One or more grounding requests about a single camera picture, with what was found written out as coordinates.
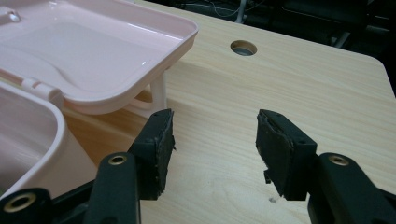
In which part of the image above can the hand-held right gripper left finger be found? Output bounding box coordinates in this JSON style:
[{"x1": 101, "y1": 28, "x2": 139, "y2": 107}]
[{"x1": 83, "y1": 108, "x2": 177, "y2": 224}]

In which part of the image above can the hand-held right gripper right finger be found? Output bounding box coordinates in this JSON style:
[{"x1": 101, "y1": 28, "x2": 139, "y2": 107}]
[{"x1": 255, "y1": 108, "x2": 396, "y2": 224}]

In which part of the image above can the pink plastic storage box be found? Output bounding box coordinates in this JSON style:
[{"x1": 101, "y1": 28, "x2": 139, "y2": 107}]
[{"x1": 0, "y1": 0, "x2": 200, "y2": 200}]

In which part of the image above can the metal stand leg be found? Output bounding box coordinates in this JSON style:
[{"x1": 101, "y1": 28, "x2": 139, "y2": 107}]
[{"x1": 234, "y1": 0, "x2": 248, "y2": 24}]

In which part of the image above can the thin white cable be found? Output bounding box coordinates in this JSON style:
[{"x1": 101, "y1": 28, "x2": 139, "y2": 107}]
[{"x1": 180, "y1": 1, "x2": 247, "y2": 19}]

